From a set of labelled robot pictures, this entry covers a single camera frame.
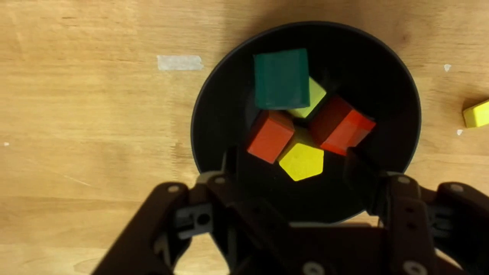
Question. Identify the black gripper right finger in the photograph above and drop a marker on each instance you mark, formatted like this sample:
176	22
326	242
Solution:
453	219

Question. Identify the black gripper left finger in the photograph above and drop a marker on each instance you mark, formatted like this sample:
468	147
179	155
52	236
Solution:
237	205

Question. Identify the large yellow cube block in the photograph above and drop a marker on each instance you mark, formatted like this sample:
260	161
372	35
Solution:
301	159

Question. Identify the small red block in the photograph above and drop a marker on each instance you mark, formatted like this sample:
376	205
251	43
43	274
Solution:
269	135

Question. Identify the tiny yellow block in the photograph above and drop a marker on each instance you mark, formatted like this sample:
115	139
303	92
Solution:
475	113

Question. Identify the large red cube block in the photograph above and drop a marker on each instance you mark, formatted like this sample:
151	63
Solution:
338	126

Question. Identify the light yellow cube block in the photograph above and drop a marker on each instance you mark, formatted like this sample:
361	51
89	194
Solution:
317	93

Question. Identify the green block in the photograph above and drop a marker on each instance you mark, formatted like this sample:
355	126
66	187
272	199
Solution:
281	80

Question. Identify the white tape strip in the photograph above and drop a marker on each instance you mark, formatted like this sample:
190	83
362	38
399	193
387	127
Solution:
179	63

